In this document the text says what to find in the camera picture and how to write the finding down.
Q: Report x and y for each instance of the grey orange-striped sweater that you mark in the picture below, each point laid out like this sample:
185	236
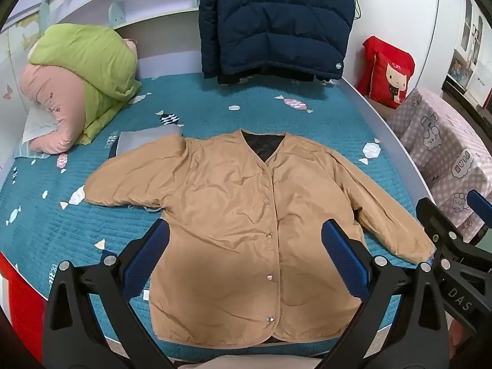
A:
148	140

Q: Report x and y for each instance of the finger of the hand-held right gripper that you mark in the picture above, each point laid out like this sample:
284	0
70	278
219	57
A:
438	223
482	205

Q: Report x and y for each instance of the white pillow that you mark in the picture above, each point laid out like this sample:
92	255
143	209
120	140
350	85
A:
36	125

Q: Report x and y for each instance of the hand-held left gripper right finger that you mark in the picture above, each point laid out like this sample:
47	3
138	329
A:
342	253

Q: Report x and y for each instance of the pink checked printed cloth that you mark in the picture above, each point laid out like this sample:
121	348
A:
442	138

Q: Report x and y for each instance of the white bed frame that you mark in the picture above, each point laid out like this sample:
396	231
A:
384	130

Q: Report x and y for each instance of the tan snap-button jacket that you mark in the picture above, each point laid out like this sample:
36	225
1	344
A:
230	207

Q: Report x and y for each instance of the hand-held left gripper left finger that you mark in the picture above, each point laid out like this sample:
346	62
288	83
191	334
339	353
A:
153	250

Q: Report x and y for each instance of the navy puffer jacket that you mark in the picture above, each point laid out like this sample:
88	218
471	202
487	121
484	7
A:
276	19

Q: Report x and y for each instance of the red cat cushion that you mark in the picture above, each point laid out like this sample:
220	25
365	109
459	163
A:
392	73

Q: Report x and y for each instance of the pink pillow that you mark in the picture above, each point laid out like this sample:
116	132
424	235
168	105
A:
53	92

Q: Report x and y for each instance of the green quilt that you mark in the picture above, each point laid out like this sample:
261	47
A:
88	61

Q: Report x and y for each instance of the navy folded garment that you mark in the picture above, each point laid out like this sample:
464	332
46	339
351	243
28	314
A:
114	148

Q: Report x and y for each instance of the white cabinet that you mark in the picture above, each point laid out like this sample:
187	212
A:
471	46

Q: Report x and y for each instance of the teal quilted bed blanket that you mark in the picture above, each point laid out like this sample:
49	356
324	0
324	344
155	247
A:
230	96

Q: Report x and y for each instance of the red cloth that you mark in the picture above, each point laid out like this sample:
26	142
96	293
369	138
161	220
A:
21	299

